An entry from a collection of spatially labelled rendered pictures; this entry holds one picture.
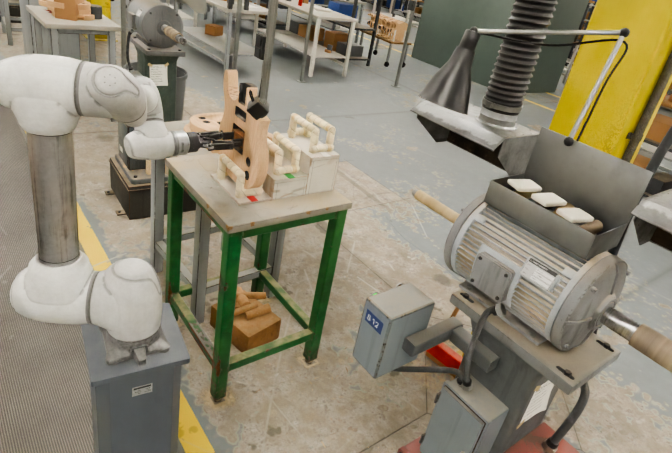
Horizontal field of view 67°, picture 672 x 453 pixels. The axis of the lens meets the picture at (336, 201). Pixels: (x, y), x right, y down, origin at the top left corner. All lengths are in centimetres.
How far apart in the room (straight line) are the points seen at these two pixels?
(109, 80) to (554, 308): 112
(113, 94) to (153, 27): 214
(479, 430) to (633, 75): 138
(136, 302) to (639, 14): 192
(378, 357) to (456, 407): 24
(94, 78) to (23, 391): 165
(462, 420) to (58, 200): 117
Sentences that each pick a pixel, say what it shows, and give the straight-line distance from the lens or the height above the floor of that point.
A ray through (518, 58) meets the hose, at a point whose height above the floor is 171.
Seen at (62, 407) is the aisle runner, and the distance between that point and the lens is 253.
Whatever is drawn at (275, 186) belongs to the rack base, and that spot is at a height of 99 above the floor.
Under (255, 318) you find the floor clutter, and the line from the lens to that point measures 269.
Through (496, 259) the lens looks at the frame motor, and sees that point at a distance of 128.
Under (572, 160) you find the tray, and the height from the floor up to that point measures 152.
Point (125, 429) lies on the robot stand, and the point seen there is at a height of 45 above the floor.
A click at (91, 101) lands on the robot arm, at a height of 147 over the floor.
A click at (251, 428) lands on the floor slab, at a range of 240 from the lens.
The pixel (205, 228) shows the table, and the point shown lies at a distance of 249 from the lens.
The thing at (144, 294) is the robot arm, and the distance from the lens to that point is 156.
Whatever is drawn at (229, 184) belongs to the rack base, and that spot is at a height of 94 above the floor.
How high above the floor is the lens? 189
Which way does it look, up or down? 27 degrees down
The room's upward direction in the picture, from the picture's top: 11 degrees clockwise
